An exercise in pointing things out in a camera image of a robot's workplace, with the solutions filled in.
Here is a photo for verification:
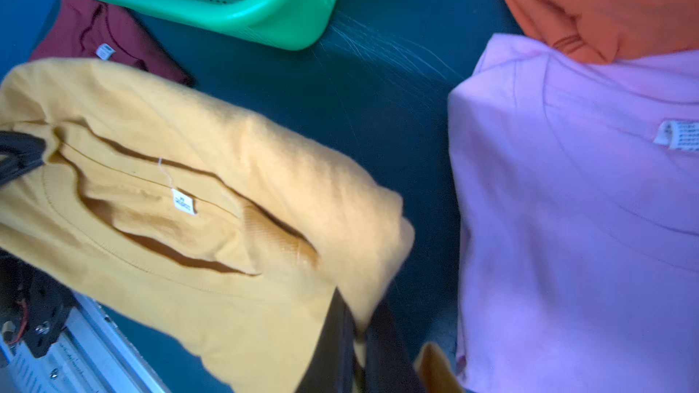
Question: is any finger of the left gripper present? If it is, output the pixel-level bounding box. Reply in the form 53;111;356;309
0;131;47;186

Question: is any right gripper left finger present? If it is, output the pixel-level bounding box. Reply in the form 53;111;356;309
296;289;355;393

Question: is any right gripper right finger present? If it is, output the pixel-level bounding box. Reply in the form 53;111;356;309
365;300;425;393

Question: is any dark red t-shirt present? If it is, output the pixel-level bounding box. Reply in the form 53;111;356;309
29;0;193;86

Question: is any yellow t-shirt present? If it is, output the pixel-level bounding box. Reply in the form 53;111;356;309
0;57;465;393

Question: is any pink t-shirt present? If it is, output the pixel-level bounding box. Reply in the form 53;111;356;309
448;34;698;392

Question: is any orange t-shirt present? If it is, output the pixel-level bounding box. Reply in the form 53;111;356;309
504;0;698;65

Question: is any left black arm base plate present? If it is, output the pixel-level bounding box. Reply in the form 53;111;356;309
1;250;76;358

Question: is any aluminium front rail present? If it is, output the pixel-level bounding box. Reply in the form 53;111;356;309
1;293;169;392

